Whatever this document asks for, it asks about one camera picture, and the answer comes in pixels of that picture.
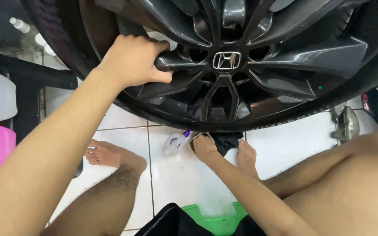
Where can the person's leg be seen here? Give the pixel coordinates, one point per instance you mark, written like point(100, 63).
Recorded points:
point(110, 190)
point(340, 183)

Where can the white round container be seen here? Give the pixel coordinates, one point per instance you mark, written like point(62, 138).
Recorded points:
point(44, 44)

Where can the white spray bottle purple nozzle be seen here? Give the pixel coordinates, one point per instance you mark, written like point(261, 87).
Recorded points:
point(175, 143)

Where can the person's right hand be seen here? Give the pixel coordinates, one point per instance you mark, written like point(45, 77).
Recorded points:
point(203, 149)

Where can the person's left leg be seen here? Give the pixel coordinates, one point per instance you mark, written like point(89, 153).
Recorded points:
point(110, 190)

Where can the chrome metal stand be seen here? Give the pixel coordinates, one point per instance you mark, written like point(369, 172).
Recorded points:
point(346, 126)

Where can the person's black shorts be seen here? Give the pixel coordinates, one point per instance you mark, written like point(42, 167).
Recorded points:
point(169, 223)

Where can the black cloth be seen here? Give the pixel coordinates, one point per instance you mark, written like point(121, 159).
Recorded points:
point(228, 141)

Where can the small white bottle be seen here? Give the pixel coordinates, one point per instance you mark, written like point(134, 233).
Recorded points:
point(20, 25)

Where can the person's left hand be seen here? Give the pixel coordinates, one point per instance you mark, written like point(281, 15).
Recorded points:
point(131, 64)

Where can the person's right fingers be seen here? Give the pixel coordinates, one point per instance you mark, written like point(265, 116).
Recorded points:
point(201, 137)

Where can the person's right leg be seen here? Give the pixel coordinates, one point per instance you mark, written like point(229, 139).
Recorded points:
point(340, 183)

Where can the car wheel with grey rim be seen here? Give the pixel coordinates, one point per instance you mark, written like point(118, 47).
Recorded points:
point(274, 82)

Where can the green plastic stool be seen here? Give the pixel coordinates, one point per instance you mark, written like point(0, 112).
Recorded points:
point(218, 223)

